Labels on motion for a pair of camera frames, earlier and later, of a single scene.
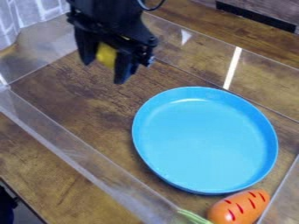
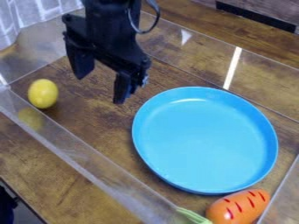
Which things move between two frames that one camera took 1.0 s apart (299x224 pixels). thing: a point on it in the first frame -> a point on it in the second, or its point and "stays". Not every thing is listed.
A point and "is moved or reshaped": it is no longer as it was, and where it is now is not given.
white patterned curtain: x=21 y=13 stays
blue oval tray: x=207 y=139 stays
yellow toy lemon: x=107 y=54 is moved or reshaped
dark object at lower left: x=8 y=203 stays
